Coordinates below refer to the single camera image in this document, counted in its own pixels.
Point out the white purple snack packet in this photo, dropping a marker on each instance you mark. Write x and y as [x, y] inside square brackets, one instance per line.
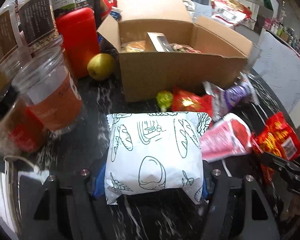
[224, 100]

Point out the dark label spice jar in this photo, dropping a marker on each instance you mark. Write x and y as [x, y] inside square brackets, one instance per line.
[37, 23]

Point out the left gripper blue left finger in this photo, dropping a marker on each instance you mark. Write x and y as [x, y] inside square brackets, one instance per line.
[98, 177]

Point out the red plastic canister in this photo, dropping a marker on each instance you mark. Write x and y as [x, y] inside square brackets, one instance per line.
[80, 39]

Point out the brown label spice jar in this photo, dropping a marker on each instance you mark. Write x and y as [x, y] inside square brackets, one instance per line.
[11, 43]

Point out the yellow green pear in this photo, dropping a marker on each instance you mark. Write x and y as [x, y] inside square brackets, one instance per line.
[101, 66]

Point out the green lollipop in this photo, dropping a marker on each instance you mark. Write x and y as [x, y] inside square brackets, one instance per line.
[164, 99]

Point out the black lid red jar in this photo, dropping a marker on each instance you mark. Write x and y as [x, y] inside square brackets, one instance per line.
[20, 130]

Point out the small red candy packet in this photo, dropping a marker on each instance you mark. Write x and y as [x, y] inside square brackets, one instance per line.
[184, 101]

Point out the white green printed bread bag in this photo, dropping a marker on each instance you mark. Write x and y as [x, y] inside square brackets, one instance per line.
[150, 152]

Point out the large red white food bag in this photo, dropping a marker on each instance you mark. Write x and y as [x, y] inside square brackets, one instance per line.
[229, 12]

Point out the brown cardboard box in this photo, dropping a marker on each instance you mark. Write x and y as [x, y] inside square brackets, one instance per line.
[220, 53]

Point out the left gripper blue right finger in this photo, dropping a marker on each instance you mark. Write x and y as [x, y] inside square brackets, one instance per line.
[208, 184]

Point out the clear jar orange contents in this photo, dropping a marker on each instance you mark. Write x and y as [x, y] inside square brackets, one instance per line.
[47, 87]

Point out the red spicy strip snack bag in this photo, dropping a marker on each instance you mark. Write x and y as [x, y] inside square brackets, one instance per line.
[229, 137]

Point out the red yellow crinkled snack bag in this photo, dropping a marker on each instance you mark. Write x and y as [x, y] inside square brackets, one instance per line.
[277, 138]

